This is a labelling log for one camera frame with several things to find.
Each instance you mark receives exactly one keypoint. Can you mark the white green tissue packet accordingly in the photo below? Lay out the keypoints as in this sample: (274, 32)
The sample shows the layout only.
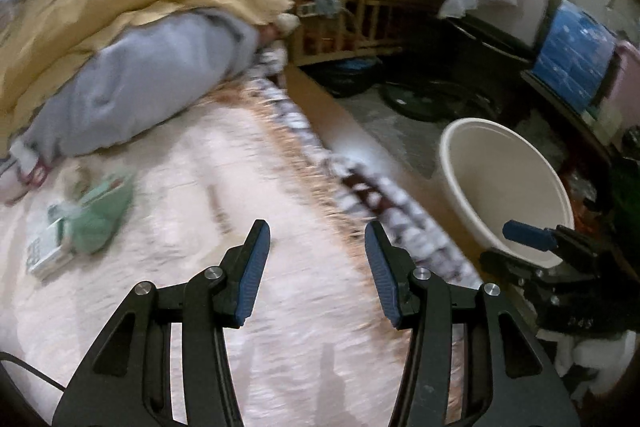
(45, 252)

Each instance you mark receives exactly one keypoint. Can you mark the green cloth item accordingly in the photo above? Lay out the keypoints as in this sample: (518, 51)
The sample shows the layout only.
(100, 222)

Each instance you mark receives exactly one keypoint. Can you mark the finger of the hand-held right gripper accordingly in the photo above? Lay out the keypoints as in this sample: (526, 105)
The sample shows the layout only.
(515, 267)
(525, 234)

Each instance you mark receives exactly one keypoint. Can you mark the white plastic bucket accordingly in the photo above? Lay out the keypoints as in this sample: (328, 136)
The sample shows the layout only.
(500, 187)

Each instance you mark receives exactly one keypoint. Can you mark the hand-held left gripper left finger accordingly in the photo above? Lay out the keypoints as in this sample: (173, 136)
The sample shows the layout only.
(252, 277)

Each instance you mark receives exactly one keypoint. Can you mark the white storage box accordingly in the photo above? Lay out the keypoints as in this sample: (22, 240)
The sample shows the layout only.
(520, 7)

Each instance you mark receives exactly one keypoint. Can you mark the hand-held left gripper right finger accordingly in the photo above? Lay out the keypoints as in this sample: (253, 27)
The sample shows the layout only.
(382, 282)

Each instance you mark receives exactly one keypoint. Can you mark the brown white patterned blanket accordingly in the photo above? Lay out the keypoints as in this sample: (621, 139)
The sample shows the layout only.
(380, 202)

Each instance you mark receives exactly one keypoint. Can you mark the grey blanket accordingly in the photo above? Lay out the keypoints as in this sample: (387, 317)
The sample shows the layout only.
(150, 77)

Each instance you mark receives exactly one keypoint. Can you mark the small white pink-label bottle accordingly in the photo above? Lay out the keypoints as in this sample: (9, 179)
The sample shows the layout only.
(32, 174)

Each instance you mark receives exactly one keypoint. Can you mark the white crumpled cloth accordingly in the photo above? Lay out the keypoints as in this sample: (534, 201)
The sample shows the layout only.
(595, 357)

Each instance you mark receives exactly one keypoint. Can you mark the blue box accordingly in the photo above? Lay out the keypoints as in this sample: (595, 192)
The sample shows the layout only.
(575, 57)

